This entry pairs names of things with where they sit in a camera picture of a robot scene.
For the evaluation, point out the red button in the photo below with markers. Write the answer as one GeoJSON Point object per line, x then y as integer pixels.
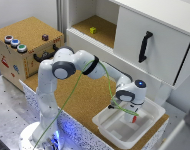
{"type": "Point", "coordinates": [9, 39]}

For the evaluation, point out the pink block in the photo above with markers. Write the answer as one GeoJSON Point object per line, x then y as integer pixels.
{"type": "Point", "coordinates": [133, 119]}

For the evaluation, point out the green button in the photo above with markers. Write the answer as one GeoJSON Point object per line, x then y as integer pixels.
{"type": "Point", "coordinates": [21, 48]}

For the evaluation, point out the white sliding door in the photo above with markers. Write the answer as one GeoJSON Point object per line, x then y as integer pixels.
{"type": "Point", "coordinates": [151, 45]}

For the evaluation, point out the wooden drawer box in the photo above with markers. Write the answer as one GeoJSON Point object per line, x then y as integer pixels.
{"type": "Point", "coordinates": [23, 43]}

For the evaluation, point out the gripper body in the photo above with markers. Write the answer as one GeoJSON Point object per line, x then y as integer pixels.
{"type": "Point", "coordinates": [129, 108]}

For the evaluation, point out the white cabinet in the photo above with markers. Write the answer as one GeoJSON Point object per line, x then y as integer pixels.
{"type": "Point", "coordinates": [128, 20]}

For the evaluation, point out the yellow block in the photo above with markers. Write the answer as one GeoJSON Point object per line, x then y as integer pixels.
{"type": "Point", "coordinates": [93, 30]}

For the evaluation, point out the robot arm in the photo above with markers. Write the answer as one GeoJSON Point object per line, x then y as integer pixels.
{"type": "Point", "coordinates": [48, 86]}

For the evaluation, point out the white plastic box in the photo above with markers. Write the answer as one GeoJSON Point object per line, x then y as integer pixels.
{"type": "Point", "coordinates": [118, 128]}

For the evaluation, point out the purple block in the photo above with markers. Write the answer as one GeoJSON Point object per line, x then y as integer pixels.
{"type": "Point", "coordinates": [45, 37]}

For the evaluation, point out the blue button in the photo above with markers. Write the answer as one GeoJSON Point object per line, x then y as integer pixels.
{"type": "Point", "coordinates": [15, 43]}

